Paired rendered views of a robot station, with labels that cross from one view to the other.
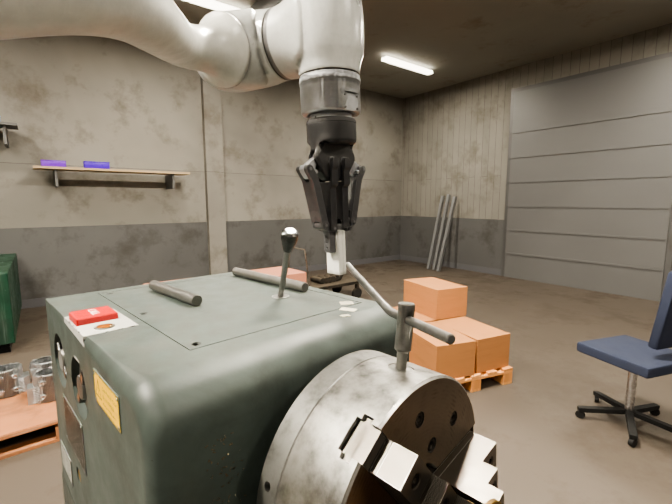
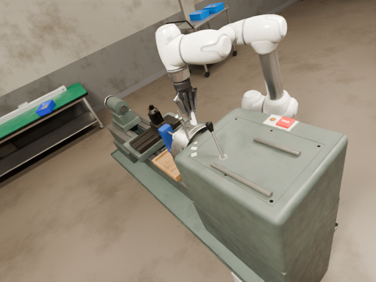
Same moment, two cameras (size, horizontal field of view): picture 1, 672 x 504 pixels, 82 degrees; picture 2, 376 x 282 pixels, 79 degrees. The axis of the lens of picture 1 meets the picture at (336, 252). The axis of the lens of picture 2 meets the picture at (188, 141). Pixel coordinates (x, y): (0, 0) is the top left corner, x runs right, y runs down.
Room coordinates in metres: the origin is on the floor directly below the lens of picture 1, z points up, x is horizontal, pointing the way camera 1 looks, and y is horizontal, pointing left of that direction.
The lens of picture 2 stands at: (1.50, 0.22, 1.95)
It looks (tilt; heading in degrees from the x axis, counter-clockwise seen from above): 37 degrees down; 198
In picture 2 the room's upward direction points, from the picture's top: 22 degrees counter-clockwise
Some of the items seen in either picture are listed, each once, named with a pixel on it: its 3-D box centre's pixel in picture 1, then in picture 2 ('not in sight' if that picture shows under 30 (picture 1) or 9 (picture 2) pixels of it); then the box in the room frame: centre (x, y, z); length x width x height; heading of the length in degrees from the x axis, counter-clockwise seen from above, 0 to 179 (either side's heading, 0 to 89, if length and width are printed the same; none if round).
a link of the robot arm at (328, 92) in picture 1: (330, 99); (178, 73); (0.60, 0.01, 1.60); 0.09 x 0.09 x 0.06
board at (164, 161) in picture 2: not in sight; (182, 155); (0.30, -0.24, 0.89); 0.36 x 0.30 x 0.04; 135
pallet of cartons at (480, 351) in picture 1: (434, 327); not in sight; (3.30, -0.87, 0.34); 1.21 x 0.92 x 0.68; 33
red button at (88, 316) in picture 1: (93, 317); (285, 122); (0.63, 0.41, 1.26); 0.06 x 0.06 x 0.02; 45
